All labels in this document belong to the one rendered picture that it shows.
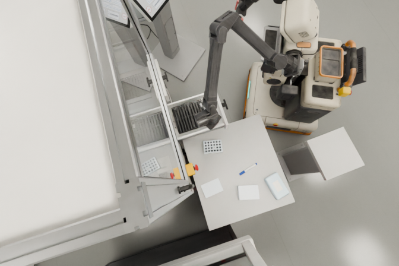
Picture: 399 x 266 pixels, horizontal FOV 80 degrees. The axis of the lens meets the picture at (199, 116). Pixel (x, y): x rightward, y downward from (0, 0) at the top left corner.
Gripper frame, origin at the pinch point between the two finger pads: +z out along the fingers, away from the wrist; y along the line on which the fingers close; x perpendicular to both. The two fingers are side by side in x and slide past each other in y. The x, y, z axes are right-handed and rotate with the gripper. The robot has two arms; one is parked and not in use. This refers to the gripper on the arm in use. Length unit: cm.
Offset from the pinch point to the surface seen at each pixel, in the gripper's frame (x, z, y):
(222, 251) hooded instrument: 50, 4, 50
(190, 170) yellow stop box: 8.1, 7.4, 28.7
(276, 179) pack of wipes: 53, 16, -3
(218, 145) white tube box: 10.3, 17.3, 3.9
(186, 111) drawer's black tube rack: -19.3, 7.1, 2.3
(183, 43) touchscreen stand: -99, 90, -75
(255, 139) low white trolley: 27.3, 20.0, -16.3
